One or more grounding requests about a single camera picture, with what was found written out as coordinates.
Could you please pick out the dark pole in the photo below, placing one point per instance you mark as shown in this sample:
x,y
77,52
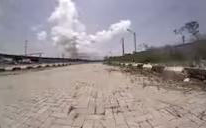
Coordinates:
x,y
123,46

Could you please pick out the electricity pylon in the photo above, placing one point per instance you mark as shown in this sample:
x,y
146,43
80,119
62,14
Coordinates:
x,y
74,49

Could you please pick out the pale brick paved path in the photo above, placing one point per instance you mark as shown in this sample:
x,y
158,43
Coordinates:
x,y
91,100

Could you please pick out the street lamp pole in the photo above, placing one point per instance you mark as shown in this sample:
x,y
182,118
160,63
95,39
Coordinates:
x,y
134,41

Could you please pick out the strip of dirt and debris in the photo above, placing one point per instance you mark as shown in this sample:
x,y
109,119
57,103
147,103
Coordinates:
x,y
157,76

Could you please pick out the grassy embankment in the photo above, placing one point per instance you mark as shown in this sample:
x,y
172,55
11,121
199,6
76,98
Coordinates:
x,y
177,53

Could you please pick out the black and white kerb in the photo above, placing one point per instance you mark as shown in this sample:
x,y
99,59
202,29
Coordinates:
x,y
27,67
191,71

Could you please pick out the pale pole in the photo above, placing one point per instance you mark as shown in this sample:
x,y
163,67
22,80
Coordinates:
x,y
25,47

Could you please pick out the bare tree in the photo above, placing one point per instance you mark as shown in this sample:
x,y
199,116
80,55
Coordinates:
x,y
188,30

